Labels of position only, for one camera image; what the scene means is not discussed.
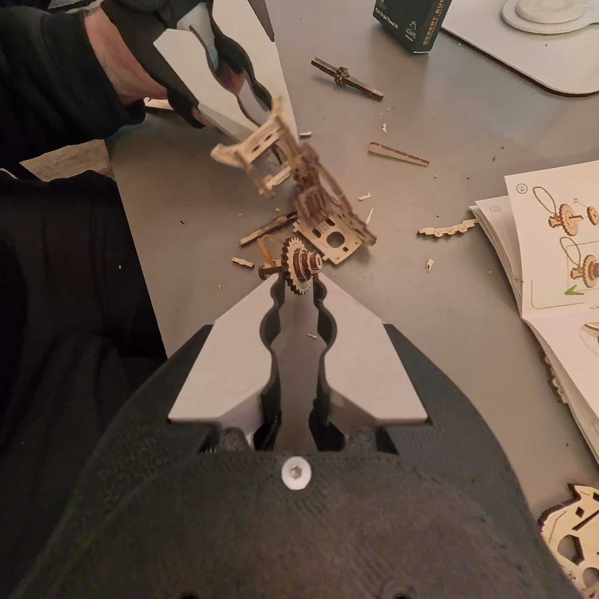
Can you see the toothed wooden strip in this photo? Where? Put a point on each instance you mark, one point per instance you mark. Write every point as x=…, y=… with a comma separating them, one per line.
x=444, y=230

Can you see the pile of flat wooden cutouts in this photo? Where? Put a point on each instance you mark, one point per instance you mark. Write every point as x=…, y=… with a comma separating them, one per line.
x=554, y=379

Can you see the long wooden bar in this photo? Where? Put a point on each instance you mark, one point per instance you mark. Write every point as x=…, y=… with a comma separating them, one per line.
x=266, y=229

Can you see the wooden gear axle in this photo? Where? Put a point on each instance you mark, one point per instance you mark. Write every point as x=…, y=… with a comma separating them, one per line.
x=299, y=266

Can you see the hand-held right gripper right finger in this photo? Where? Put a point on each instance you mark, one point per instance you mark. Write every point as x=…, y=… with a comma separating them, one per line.
x=374, y=374

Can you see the white base board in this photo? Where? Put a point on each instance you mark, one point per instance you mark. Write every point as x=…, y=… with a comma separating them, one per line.
x=514, y=56

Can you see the small wooden peg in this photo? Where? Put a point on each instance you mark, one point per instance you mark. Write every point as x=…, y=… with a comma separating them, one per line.
x=242, y=261

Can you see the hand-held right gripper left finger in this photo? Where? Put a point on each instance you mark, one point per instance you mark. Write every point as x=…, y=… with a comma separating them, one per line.
x=220, y=374

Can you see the dark green product box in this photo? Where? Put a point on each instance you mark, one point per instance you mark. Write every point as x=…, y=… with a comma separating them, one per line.
x=412, y=23

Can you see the wooden model chassis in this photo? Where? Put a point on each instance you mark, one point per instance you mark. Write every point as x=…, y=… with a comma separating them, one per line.
x=327, y=206

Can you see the tan rubber band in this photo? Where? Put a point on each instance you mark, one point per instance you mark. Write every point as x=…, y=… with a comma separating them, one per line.
x=266, y=245

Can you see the large curved plywood sheet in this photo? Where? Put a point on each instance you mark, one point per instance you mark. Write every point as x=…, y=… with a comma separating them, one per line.
x=561, y=529

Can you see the person's left hand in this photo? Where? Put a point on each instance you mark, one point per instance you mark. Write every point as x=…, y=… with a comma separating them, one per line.
x=126, y=65

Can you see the dark wooden cross axle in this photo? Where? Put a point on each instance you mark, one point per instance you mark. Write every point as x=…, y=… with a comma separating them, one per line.
x=348, y=79

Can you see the wedge-shaped wooden strip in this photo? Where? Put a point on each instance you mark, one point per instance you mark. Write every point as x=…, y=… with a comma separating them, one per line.
x=397, y=154

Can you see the instruction booklet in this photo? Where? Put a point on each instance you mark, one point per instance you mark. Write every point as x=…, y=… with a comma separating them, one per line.
x=561, y=262

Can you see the person's left forearm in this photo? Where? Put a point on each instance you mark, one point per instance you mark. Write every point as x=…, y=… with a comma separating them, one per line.
x=47, y=70

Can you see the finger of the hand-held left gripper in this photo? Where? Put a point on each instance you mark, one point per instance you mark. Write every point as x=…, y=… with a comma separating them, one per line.
x=266, y=70
x=187, y=65

